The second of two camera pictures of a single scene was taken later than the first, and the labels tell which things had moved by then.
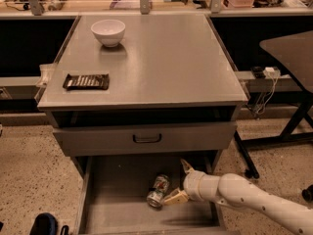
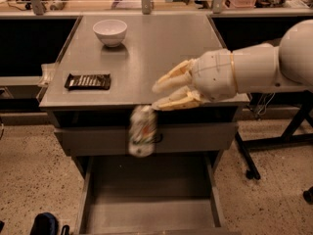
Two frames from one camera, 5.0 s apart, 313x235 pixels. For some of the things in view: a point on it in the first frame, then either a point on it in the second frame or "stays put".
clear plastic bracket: x=45 y=70 stays put
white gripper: x=192 y=185 to x=213 y=75
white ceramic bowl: x=109 y=32 stays put
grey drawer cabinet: x=132 y=96 stays put
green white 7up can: x=156 y=196 to x=142 y=129
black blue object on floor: x=46 y=223 stays put
